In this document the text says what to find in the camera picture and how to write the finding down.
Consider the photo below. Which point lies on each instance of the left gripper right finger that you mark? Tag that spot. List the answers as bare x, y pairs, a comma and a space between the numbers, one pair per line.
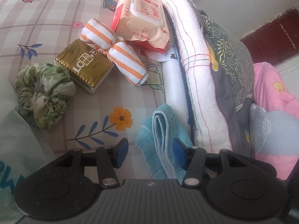
197, 163

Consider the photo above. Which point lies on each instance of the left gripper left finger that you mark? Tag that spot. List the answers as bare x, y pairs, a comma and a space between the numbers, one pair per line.
106, 160

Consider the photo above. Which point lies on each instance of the light blue cloth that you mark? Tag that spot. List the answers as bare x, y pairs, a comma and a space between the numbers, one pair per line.
155, 140

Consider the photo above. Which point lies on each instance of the white blanket coloured stitching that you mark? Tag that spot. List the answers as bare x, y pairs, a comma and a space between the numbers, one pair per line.
211, 130

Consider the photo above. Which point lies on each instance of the green white plastic bag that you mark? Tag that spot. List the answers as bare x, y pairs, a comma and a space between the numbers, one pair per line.
23, 151

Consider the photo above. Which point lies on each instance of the pink patterned pillow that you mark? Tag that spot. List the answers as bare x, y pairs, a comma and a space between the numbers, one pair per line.
273, 121

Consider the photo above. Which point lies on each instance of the gold tissue pack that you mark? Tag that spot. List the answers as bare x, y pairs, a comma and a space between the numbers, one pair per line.
87, 67

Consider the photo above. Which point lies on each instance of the green floral scrunchie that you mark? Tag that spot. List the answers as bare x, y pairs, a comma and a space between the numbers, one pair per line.
43, 91

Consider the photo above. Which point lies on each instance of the grey leaf pattern quilt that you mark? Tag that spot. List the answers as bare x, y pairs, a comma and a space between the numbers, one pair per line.
232, 72

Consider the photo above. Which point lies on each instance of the orange striped rolled towel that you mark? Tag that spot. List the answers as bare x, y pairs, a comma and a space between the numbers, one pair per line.
116, 50

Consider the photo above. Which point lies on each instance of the red white wet wipes pack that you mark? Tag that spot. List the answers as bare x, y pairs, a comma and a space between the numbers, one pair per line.
143, 23

